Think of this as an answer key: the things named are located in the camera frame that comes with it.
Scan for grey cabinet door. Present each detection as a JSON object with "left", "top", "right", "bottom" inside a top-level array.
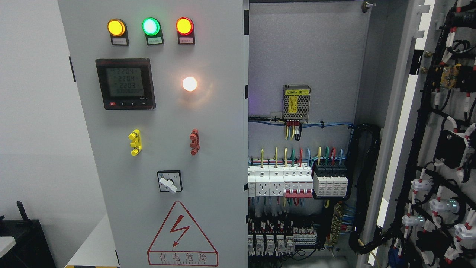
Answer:
[
  {"left": 357, "top": 0, "right": 475, "bottom": 268},
  {"left": 58, "top": 0, "right": 248, "bottom": 268}
]

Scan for metal mesh power supply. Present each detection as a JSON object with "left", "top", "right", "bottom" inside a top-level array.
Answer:
[{"left": 283, "top": 84, "right": 311, "bottom": 120}]

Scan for white glowing indicator light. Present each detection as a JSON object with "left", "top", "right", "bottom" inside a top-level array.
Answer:
[{"left": 182, "top": 77, "right": 198, "bottom": 92}]

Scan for white socket breaker row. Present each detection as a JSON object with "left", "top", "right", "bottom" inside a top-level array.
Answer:
[{"left": 248, "top": 164, "right": 313, "bottom": 198}]

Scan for black white surge protector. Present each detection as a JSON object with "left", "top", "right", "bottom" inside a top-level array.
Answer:
[{"left": 313, "top": 163, "right": 348, "bottom": 199}]

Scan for red indicator light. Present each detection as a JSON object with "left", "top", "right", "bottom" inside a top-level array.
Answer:
[{"left": 176, "top": 17, "right": 194, "bottom": 36}]

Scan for red high voltage warning sticker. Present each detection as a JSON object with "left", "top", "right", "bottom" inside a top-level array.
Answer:
[{"left": 148, "top": 201, "right": 219, "bottom": 267}]

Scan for black digital power meter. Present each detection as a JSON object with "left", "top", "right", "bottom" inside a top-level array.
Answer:
[{"left": 95, "top": 58, "right": 156, "bottom": 110}]

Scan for green indicator light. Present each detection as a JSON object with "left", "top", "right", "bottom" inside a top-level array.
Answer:
[{"left": 142, "top": 17, "right": 160, "bottom": 36}]

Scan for yellow indicator light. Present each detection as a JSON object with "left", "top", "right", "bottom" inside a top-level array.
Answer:
[{"left": 107, "top": 18, "right": 126, "bottom": 37}]

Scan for black box on left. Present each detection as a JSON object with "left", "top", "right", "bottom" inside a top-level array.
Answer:
[{"left": 0, "top": 201, "right": 56, "bottom": 268}]

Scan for red terminal post block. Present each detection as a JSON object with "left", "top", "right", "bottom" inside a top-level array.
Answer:
[{"left": 189, "top": 129, "right": 200, "bottom": 156}]

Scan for white rotary selector switch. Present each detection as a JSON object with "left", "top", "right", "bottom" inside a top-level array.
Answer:
[{"left": 157, "top": 170, "right": 183, "bottom": 193}]

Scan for yellow terminal post block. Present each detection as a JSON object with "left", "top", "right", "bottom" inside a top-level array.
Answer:
[{"left": 129, "top": 129, "right": 142, "bottom": 156}]

